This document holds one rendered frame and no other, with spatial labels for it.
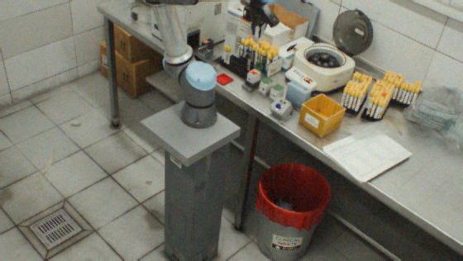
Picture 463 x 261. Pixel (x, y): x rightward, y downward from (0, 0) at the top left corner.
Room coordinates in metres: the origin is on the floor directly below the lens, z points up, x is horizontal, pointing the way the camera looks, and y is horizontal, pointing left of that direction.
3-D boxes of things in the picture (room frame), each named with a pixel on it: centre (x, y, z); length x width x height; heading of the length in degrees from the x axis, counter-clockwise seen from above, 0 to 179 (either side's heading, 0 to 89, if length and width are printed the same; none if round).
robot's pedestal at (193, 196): (1.65, 0.13, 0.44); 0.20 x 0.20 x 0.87; 49
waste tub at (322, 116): (1.74, -0.38, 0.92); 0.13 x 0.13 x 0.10; 46
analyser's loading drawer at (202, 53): (2.16, 0.17, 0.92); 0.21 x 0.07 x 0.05; 49
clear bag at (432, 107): (1.89, -0.90, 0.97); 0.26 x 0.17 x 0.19; 70
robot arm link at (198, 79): (1.66, 0.14, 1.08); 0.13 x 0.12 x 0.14; 39
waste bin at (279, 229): (1.80, -0.35, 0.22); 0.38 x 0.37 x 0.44; 49
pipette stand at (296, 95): (1.87, -0.28, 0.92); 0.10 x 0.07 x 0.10; 51
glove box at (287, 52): (2.25, -0.29, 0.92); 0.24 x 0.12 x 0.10; 139
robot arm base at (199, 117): (1.65, 0.13, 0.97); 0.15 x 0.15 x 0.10
